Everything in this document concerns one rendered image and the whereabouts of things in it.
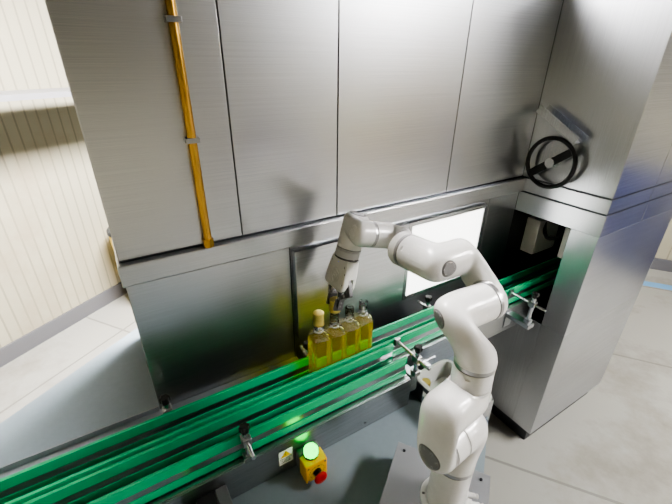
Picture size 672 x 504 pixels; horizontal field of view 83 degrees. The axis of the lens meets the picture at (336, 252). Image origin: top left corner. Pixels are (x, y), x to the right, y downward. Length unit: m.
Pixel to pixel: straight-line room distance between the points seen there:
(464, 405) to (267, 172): 0.76
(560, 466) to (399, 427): 1.26
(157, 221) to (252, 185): 0.26
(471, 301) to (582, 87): 1.18
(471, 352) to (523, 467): 1.68
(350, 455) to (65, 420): 0.98
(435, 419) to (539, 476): 1.62
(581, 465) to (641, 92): 1.79
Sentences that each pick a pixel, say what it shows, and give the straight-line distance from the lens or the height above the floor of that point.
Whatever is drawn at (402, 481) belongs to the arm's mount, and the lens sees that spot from 1.22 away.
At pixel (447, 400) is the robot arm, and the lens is 0.83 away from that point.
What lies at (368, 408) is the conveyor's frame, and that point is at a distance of 1.34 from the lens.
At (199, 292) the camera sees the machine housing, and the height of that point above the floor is 1.25.
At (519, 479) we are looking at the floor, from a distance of 2.38.
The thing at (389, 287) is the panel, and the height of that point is 1.07.
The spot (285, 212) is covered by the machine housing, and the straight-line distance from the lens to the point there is 1.16.
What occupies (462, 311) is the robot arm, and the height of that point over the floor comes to 1.42.
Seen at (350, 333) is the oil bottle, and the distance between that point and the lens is 1.27.
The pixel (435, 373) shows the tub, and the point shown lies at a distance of 1.55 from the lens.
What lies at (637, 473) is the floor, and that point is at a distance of 2.70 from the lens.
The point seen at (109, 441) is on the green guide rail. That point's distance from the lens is 1.27.
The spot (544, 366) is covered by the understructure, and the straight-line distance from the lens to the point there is 2.16.
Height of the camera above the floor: 1.85
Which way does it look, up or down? 27 degrees down
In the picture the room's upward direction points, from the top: 1 degrees clockwise
